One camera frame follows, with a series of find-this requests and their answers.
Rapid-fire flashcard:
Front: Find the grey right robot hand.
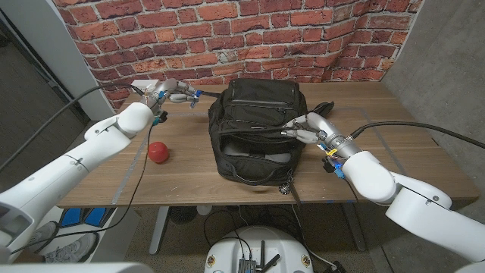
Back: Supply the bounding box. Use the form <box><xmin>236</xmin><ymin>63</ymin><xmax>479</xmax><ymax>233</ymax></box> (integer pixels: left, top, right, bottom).
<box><xmin>280</xmin><ymin>111</ymin><xmax>361</xmax><ymax>158</ymax></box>

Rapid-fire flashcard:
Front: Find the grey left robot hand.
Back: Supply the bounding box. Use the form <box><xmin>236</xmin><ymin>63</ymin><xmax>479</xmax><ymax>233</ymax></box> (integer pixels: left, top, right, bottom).
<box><xmin>142</xmin><ymin>78</ymin><xmax>202</xmax><ymax>111</ymax></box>

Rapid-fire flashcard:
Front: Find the black backpack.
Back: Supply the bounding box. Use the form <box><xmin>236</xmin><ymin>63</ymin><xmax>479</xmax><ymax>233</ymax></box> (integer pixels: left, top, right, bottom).
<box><xmin>196</xmin><ymin>78</ymin><xmax>335</xmax><ymax>209</ymax></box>

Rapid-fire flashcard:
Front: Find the white power strip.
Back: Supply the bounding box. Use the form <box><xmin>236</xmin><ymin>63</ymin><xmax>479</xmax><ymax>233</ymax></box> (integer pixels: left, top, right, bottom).
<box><xmin>130</xmin><ymin>79</ymin><xmax>160</xmax><ymax>94</ymax></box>

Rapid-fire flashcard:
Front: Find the red brick print backdrop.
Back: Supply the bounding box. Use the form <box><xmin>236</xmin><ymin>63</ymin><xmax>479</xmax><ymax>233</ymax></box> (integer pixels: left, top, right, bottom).
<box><xmin>52</xmin><ymin>0</ymin><xmax>424</xmax><ymax>111</ymax></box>

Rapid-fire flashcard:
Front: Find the grey table leg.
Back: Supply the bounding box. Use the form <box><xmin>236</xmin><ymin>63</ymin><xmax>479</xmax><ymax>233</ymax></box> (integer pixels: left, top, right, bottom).
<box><xmin>340</xmin><ymin>202</ymin><xmax>367</xmax><ymax>252</ymax></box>

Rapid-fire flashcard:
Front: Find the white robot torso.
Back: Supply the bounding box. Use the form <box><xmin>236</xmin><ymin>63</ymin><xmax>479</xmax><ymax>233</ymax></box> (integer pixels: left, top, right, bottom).
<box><xmin>204</xmin><ymin>226</ymin><xmax>314</xmax><ymax>273</ymax></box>

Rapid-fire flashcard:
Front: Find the white table leg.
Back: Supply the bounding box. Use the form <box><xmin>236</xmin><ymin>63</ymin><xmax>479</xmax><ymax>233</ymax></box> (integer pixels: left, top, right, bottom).
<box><xmin>149</xmin><ymin>206</ymin><xmax>170</xmax><ymax>256</ymax></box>

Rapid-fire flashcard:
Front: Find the blue floor pedal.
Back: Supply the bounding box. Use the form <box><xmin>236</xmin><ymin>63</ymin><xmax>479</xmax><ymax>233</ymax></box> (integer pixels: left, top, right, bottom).
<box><xmin>58</xmin><ymin>207</ymin><xmax>113</xmax><ymax>228</ymax></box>

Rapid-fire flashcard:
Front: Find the black antenna module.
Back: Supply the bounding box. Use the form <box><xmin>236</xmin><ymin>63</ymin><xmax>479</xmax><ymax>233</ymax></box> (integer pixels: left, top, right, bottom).
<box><xmin>237</xmin><ymin>240</ymin><xmax>281</xmax><ymax>273</ymax></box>

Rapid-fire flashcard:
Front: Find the grey sneaker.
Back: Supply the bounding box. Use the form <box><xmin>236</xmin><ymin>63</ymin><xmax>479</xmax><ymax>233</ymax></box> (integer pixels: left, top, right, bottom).
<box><xmin>24</xmin><ymin>221</ymin><xmax>60</xmax><ymax>243</ymax></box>
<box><xmin>45</xmin><ymin>231</ymin><xmax>100</xmax><ymax>263</ymax></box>

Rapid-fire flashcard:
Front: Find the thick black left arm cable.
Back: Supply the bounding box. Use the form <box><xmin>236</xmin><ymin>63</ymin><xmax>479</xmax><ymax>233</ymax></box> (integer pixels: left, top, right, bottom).
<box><xmin>0</xmin><ymin>83</ymin><xmax>147</xmax><ymax>171</ymax></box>

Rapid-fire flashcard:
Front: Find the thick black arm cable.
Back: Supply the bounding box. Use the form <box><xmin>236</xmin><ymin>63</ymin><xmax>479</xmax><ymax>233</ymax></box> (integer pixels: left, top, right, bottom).
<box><xmin>0</xmin><ymin>83</ymin><xmax>147</xmax><ymax>171</ymax></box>
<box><xmin>350</xmin><ymin>121</ymin><xmax>485</xmax><ymax>149</ymax></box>

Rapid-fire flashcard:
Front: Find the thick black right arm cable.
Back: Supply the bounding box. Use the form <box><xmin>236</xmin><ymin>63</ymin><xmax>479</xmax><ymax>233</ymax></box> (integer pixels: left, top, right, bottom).
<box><xmin>350</xmin><ymin>121</ymin><xmax>485</xmax><ymax>149</ymax></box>

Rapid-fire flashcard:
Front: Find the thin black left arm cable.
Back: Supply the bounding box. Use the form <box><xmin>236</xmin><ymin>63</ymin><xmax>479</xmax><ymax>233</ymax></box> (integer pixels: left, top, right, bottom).
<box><xmin>9</xmin><ymin>123</ymin><xmax>155</xmax><ymax>256</ymax></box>

